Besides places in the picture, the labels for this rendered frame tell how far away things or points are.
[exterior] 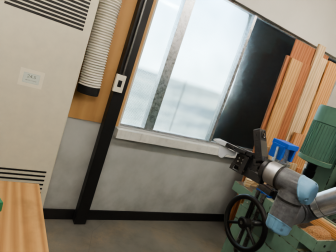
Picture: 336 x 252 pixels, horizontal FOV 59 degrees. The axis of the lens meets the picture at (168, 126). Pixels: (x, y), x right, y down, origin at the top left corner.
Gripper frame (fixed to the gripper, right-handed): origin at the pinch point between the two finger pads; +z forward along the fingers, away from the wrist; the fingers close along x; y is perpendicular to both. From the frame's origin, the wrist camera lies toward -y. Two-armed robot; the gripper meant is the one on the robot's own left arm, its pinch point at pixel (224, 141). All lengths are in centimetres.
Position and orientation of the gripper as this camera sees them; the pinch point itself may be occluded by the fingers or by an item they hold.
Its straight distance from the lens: 113.2
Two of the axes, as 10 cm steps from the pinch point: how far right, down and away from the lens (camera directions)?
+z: -6.1, -3.4, 7.1
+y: -4.1, 9.1, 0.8
